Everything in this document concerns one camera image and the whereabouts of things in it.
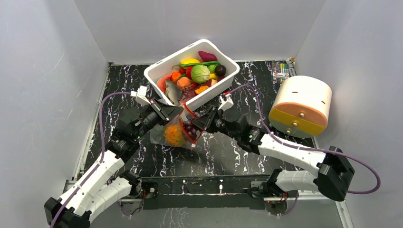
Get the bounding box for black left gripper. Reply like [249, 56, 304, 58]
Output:
[134, 98, 184, 140]

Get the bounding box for dark toy grapes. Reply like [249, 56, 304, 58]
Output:
[182, 120, 202, 142]

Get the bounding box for clear zip top bag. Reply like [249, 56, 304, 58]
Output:
[150, 105, 202, 149]

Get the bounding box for orange toy pineapple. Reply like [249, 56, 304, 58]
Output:
[164, 125, 186, 147]

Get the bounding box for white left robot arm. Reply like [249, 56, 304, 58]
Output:
[44, 100, 183, 228]

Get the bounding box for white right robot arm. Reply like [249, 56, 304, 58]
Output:
[191, 107, 355, 201]

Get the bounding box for white plastic food bin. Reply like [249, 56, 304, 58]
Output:
[144, 39, 240, 110]

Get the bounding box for grey toy fish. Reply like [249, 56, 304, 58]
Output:
[164, 80, 182, 106]

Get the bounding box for red toy slice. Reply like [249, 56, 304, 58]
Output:
[156, 74, 172, 93]

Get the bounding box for dark red toy meat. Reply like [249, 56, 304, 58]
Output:
[179, 89, 197, 105]

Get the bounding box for yellow orange toy piece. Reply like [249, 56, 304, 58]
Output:
[195, 85, 210, 95]

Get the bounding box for peach toy fruit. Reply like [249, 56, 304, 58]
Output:
[176, 76, 193, 91]

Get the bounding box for orange toy carrot piece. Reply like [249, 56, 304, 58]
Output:
[170, 72, 182, 84]

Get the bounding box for green toy cabbage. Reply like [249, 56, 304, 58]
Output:
[192, 65, 211, 84]

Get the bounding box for red toy tomato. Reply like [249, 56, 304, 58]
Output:
[186, 66, 193, 80]

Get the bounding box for dark toy plum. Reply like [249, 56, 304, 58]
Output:
[214, 65, 227, 77]

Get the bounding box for green toy chili pepper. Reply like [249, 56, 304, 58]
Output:
[171, 61, 220, 69]

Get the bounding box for yellow toy lemon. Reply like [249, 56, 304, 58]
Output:
[180, 58, 200, 65]

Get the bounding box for purple toy sweet potato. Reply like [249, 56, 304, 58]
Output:
[198, 50, 218, 62]

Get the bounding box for box of markers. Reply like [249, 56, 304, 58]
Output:
[271, 59, 296, 81]

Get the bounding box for white cylindrical drum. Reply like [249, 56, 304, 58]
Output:
[269, 76, 332, 138]

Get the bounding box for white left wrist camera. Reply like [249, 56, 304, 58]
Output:
[130, 85, 151, 106]

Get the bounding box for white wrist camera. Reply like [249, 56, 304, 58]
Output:
[130, 85, 151, 106]
[218, 92, 234, 111]

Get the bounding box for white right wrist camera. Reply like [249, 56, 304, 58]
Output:
[218, 92, 234, 111]

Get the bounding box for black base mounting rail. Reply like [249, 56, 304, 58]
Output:
[61, 172, 345, 211]

